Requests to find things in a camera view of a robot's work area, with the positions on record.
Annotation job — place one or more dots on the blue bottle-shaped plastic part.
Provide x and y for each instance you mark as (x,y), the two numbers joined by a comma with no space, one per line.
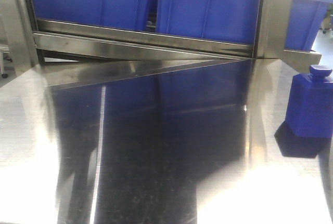
(309,110)

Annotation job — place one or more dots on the stainless steel shelf rack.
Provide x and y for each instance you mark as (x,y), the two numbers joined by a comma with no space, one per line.
(28,39)

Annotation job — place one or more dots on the blue bin upper right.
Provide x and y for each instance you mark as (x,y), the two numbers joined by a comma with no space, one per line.
(235,21)

